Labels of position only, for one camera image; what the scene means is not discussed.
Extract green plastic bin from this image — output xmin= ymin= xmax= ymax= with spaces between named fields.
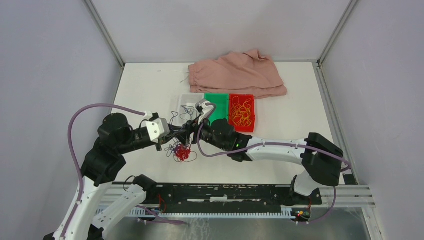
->
xmin=204 ymin=93 xmax=230 ymax=123

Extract white plastic bin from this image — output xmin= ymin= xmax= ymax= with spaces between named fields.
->
xmin=171 ymin=93 xmax=204 ymax=127

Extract red plastic bin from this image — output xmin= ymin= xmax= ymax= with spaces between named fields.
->
xmin=228 ymin=93 xmax=256 ymax=133

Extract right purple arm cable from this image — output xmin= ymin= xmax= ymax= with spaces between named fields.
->
xmin=196 ymin=101 xmax=352 ymax=226

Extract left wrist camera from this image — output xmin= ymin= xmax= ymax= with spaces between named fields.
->
xmin=145 ymin=117 xmax=168 ymax=143

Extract white drawstring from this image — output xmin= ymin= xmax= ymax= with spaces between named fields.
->
xmin=157 ymin=69 xmax=189 ymax=83

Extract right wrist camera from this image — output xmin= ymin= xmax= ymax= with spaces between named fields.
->
xmin=195 ymin=99 xmax=217 ymax=125

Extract yellow cable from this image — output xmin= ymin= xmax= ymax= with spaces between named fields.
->
xmin=230 ymin=96 xmax=255 ymax=128

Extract pink cloth shorts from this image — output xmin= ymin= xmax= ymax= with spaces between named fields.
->
xmin=188 ymin=49 xmax=288 ymax=99

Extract white cable duct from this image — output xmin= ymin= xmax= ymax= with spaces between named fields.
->
xmin=129 ymin=206 xmax=294 ymax=220

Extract red cable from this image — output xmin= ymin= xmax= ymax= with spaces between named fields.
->
xmin=174 ymin=143 xmax=193 ymax=163

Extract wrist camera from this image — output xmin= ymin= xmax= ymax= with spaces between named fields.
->
xmin=195 ymin=99 xmax=217 ymax=125
xmin=145 ymin=117 xmax=168 ymax=143

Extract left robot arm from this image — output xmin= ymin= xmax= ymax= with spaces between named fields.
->
xmin=45 ymin=113 xmax=195 ymax=240

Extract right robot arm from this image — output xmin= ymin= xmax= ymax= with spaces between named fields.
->
xmin=182 ymin=119 xmax=346 ymax=204

